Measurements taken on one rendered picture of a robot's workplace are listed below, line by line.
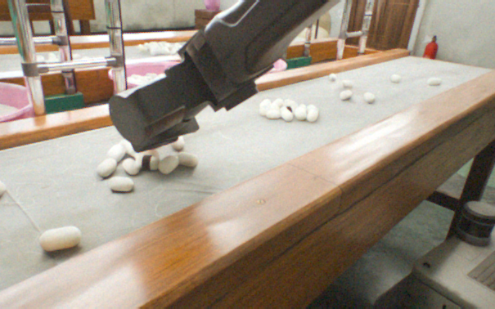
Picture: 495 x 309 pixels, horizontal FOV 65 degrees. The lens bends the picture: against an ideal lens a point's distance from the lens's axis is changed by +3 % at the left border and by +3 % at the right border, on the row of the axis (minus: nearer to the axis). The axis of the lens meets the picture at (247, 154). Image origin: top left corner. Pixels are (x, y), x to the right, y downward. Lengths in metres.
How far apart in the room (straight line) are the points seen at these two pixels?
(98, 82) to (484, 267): 0.99
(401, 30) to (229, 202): 5.07
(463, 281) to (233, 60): 0.70
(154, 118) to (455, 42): 5.02
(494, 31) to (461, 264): 4.41
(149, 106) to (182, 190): 0.16
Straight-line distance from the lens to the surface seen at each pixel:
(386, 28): 5.49
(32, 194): 0.54
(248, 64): 0.35
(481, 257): 1.00
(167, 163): 0.54
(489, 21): 5.23
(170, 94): 0.41
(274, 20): 0.30
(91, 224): 0.47
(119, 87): 0.79
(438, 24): 5.35
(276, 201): 0.45
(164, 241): 0.38
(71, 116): 0.72
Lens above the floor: 1.00
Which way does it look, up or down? 25 degrees down
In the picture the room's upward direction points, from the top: 4 degrees clockwise
